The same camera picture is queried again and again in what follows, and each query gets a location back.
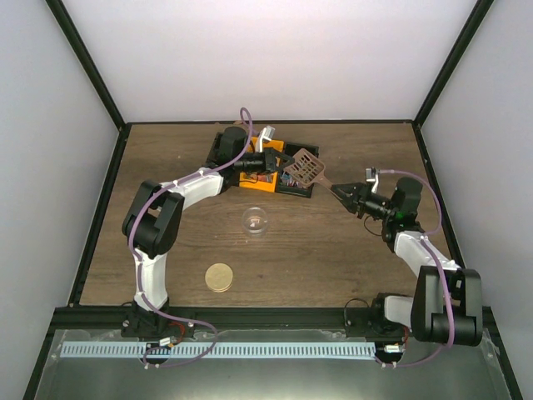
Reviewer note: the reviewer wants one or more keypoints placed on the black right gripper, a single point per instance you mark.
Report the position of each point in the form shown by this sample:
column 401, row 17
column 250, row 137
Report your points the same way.
column 358, row 190

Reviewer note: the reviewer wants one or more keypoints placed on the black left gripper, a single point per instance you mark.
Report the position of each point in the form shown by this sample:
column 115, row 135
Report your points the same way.
column 290, row 160

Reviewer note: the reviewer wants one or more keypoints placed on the black candy bin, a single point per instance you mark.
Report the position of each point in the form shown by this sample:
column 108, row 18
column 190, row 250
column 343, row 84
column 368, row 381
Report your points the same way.
column 214, row 159
column 285, row 184

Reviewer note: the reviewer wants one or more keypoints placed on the brown plastic scoop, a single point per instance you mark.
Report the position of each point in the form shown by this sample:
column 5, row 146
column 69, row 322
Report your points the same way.
column 307, row 169

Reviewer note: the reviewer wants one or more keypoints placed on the orange candy bin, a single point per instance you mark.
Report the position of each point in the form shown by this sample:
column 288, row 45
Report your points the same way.
column 265, row 182

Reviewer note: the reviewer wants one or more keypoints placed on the clear round container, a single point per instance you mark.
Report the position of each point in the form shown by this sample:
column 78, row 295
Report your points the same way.
column 255, row 221

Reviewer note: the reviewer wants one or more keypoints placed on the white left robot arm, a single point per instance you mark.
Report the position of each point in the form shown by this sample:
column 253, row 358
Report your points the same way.
column 152, row 221

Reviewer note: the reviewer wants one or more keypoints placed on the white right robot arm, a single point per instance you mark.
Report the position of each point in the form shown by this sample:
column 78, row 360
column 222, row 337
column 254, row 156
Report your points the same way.
column 447, row 306

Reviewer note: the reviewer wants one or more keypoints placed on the gold round lid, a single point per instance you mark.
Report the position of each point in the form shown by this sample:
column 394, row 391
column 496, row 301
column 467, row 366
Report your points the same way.
column 219, row 277

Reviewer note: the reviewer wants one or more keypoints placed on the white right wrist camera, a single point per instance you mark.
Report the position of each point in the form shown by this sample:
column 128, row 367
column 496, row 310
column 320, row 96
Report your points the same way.
column 372, row 178

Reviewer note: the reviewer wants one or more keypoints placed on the black front mounting rail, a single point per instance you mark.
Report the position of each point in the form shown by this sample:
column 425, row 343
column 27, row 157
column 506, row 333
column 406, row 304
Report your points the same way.
column 354, row 321

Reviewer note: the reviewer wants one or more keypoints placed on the light blue slotted cable duct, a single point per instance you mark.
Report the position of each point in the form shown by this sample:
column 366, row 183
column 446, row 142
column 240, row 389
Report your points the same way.
column 223, row 350

